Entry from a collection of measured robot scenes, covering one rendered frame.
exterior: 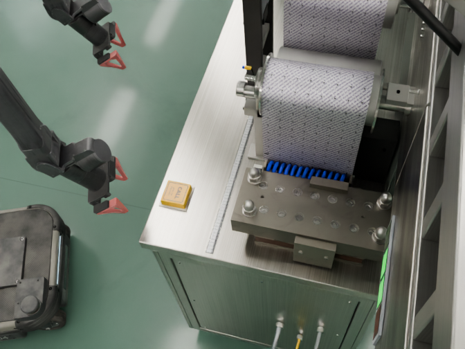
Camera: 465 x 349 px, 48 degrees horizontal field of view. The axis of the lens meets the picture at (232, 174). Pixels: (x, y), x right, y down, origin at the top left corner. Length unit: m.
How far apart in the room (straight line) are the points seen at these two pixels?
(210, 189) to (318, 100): 0.48
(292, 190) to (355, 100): 0.30
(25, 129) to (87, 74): 2.08
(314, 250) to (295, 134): 0.28
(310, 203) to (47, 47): 2.43
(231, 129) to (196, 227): 0.35
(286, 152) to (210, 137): 0.34
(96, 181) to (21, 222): 1.19
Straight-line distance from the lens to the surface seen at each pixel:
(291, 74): 1.18
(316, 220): 1.30
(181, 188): 1.48
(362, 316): 1.55
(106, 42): 1.59
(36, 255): 2.32
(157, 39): 3.26
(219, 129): 1.61
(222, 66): 1.78
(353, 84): 1.17
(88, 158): 1.19
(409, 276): 0.82
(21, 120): 1.10
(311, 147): 1.30
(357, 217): 1.31
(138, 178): 2.65
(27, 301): 2.16
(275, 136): 1.29
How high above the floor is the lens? 2.18
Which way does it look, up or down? 58 degrees down
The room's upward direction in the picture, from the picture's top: 7 degrees counter-clockwise
